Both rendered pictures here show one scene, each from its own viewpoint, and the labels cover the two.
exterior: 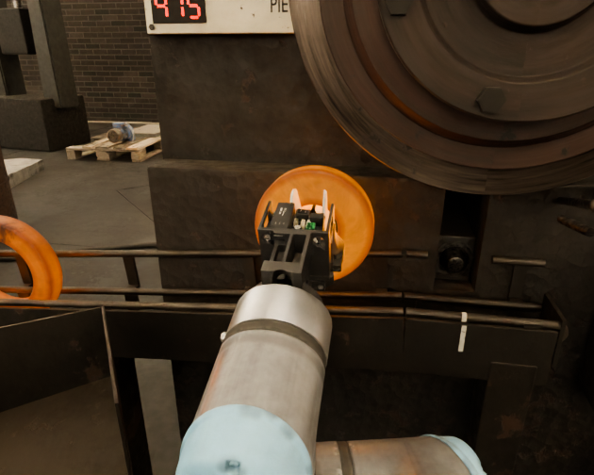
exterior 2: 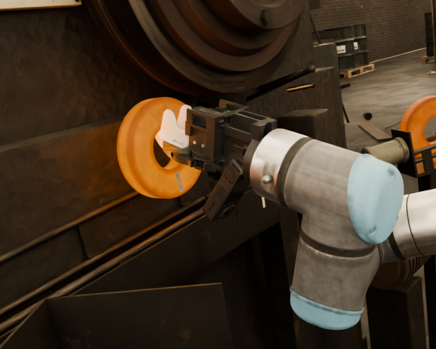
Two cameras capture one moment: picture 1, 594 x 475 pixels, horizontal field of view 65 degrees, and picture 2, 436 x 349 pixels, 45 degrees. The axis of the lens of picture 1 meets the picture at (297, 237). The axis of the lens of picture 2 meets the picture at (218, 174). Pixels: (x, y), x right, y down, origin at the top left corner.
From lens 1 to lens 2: 0.60 m
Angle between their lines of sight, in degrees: 53
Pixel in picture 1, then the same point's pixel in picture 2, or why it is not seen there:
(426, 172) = (217, 83)
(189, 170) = (2, 152)
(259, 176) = (73, 138)
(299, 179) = (153, 108)
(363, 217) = not seen: hidden behind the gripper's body
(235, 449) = (385, 165)
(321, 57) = (144, 8)
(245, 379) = (341, 152)
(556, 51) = not seen: outside the picture
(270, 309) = (294, 136)
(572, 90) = (289, 9)
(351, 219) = not seen: hidden behind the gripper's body
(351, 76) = (173, 19)
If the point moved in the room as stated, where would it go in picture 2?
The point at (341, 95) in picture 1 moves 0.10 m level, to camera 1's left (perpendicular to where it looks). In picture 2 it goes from (162, 36) to (116, 41)
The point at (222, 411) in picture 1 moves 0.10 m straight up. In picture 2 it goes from (358, 161) to (349, 69)
